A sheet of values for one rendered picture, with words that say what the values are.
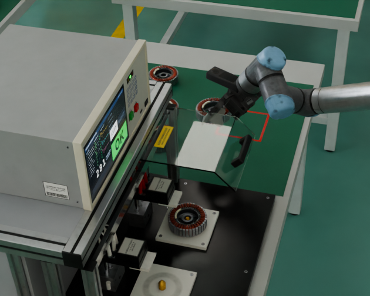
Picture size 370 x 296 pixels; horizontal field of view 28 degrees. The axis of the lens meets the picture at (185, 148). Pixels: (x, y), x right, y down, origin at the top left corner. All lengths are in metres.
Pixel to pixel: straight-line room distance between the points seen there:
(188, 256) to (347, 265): 1.17
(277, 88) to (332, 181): 1.50
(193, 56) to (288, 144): 0.64
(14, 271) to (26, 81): 0.45
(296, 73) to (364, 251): 0.84
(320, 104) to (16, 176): 0.86
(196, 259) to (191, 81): 0.90
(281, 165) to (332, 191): 1.06
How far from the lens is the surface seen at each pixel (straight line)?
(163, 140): 1.99
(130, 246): 1.91
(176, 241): 2.10
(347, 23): 3.18
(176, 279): 2.01
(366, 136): 3.76
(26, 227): 1.73
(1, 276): 1.85
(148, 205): 2.15
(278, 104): 2.01
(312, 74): 2.82
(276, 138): 2.49
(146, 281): 2.01
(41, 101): 1.75
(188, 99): 2.67
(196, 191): 2.26
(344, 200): 3.39
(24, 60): 1.91
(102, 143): 1.73
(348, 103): 2.04
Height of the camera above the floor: 2.32
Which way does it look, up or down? 40 degrees down
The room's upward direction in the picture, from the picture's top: 2 degrees counter-clockwise
